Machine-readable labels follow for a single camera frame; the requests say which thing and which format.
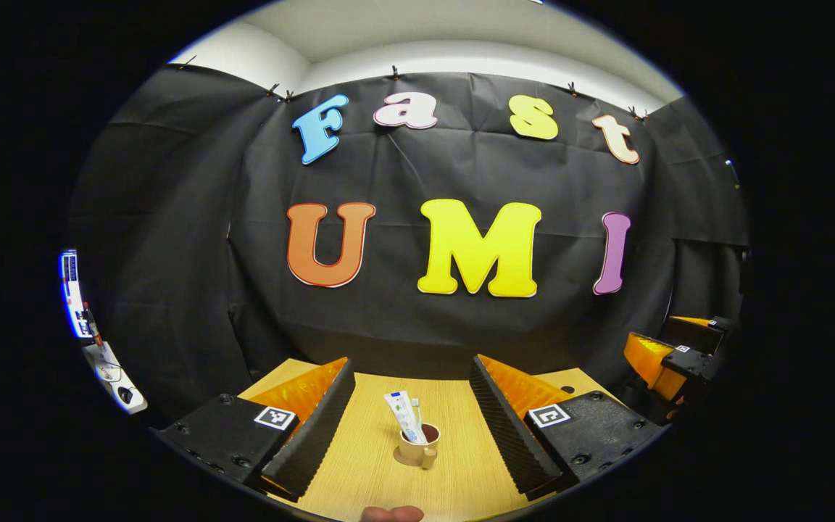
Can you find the black computer mouse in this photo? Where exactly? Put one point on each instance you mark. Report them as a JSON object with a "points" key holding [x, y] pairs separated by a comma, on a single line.
{"points": [[126, 395]]}

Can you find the row of black cloth clips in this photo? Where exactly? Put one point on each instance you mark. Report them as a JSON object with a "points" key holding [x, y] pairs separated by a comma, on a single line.
{"points": [[393, 72]]}

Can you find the pale green toothbrush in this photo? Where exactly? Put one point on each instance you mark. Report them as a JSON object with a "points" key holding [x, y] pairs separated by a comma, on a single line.
{"points": [[418, 413]]}

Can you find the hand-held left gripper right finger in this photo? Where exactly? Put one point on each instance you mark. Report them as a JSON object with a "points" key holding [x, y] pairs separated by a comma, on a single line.
{"points": [[508, 435]]}

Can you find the black backdrop cloth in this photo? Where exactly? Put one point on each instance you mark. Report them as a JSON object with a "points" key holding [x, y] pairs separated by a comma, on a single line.
{"points": [[403, 326]]}

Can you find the white toothpaste tube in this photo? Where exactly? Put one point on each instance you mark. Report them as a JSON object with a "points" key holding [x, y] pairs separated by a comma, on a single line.
{"points": [[403, 413]]}

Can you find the white side table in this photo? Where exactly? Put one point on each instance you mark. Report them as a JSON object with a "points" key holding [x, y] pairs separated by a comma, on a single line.
{"points": [[109, 373]]}

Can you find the computer monitor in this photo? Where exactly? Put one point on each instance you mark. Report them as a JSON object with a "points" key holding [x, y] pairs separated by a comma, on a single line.
{"points": [[73, 293]]}

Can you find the beige cup with brown inside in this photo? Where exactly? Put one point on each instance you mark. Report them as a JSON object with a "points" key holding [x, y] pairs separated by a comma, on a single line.
{"points": [[412, 453]]}

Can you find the round brown coaster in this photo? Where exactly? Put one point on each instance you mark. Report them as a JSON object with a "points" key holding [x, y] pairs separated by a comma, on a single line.
{"points": [[395, 457]]}

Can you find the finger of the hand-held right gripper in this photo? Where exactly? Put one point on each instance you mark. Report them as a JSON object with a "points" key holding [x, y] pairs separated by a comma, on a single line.
{"points": [[693, 366], [700, 335]]}

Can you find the wooden desktop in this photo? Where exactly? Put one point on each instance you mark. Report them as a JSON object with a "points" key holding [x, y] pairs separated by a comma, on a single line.
{"points": [[461, 464]]}

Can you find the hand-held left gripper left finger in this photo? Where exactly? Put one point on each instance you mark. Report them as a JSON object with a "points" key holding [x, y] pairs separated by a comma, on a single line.
{"points": [[316, 435]]}

